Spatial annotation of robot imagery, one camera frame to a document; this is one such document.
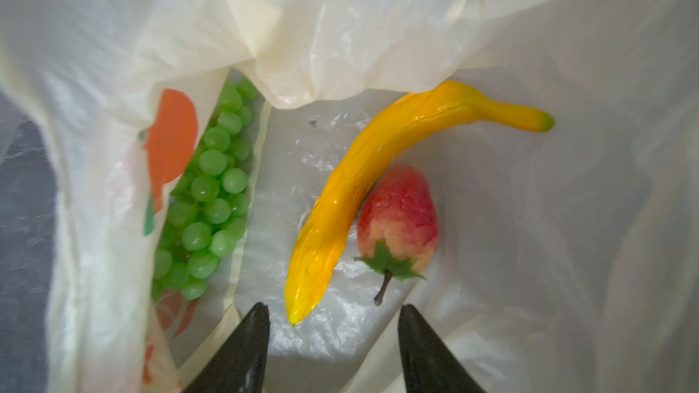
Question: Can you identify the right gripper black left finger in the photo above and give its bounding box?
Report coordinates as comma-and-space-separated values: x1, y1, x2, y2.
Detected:
184, 302, 270, 393

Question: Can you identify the green fake grape bunch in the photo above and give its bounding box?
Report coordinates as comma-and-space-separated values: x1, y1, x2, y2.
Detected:
151, 78, 258, 301

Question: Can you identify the yellow fake banana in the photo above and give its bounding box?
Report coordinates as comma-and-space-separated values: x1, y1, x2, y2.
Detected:
284, 81, 555, 325

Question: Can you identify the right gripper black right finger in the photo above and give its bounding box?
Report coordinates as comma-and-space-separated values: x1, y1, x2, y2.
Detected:
398, 304, 485, 393

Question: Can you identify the red fake strawberry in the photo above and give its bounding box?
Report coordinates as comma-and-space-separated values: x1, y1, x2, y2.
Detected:
355, 167, 440, 306

